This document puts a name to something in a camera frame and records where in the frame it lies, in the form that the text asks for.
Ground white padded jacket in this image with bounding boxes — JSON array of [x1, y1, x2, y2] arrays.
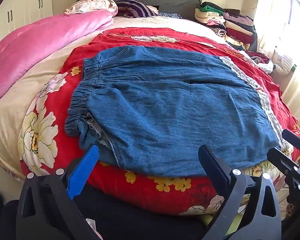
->
[[261, 50, 297, 75]]

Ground floral beige pillow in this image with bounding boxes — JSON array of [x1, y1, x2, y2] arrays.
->
[[63, 0, 118, 15]]

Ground purple striped cloth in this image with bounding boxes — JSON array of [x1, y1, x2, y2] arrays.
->
[[116, 0, 157, 18]]

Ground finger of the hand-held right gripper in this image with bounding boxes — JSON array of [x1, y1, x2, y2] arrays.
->
[[267, 147, 300, 203], [282, 129, 300, 155]]

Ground cream bed sheet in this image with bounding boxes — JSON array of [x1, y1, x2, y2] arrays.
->
[[0, 15, 217, 180]]

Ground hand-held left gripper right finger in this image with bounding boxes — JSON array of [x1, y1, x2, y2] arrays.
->
[[198, 144, 283, 240]]

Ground green cloth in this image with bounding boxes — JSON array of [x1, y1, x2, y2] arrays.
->
[[202, 212, 243, 238]]

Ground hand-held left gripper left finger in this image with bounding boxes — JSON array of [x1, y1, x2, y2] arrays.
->
[[16, 144, 100, 240]]

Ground dark red garment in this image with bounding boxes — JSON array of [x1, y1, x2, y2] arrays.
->
[[245, 51, 273, 68]]

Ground pale yellow curtain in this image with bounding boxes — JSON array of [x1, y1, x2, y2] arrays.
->
[[254, 0, 300, 105]]

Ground cream wardrobe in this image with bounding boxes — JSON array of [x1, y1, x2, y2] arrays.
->
[[0, 0, 53, 53]]

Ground red floral bedspread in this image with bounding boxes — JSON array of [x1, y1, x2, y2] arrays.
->
[[17, 27, 300, 217]]

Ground blue denim pants lace hems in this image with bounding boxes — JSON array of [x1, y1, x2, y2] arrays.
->
[[64, 45, 290, 177]]

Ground pink quilt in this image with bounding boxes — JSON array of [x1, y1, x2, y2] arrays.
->
[[0, 10, 114, 107]]

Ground pile of folded clothes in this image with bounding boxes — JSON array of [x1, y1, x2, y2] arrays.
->
[[194, 2, 258, 52]]

